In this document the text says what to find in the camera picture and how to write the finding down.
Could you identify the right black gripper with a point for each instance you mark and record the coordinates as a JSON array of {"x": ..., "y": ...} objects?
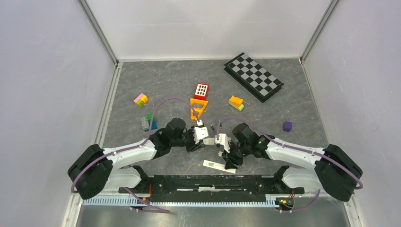
[{"x": 231, "y": 161}]

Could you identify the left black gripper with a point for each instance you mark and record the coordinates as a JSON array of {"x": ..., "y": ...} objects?
[{"x": 194, "y": 147}]

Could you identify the long white remote back cover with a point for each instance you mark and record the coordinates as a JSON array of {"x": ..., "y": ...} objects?
[{"x": 218, "y": 166}]

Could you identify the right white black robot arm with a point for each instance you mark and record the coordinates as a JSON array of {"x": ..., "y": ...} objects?
[{"x": 329, "y": 169}]

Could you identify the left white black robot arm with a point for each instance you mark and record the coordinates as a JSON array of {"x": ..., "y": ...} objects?
[{"x": 107, "y": 169}]

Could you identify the green blue grey blocks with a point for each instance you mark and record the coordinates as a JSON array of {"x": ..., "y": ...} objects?
[{"x": 146, "y": 120}]

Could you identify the red white window block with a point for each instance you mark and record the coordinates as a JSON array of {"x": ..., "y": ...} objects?
[{"x": 201, "y": 91}]

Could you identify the orange green toy block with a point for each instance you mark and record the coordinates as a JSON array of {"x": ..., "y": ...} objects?
[{"x": 236, "y": 102}]

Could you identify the purple cube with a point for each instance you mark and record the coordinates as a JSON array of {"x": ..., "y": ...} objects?
[{"x": 287, "y": 126}]

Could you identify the pink yellow green blocks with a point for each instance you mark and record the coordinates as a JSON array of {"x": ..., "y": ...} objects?
[{"x": 140, "y": 100}]

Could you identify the black grey checkerboard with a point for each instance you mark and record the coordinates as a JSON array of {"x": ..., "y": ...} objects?
[{"x": 254, "y": 77}]

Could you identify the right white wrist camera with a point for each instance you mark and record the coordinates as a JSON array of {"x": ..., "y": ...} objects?
[{"x": 222, "y": 141}]

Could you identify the orange triangular plastic frame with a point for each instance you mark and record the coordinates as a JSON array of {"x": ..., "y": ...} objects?
[{"x": 199, "y": 107}]

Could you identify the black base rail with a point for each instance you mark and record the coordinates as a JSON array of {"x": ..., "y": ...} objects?
[{"x": 212, "y": 188}]

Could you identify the white slotted cable duct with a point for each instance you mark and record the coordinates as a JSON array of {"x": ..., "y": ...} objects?
[{"x": 129, "y": 200}]

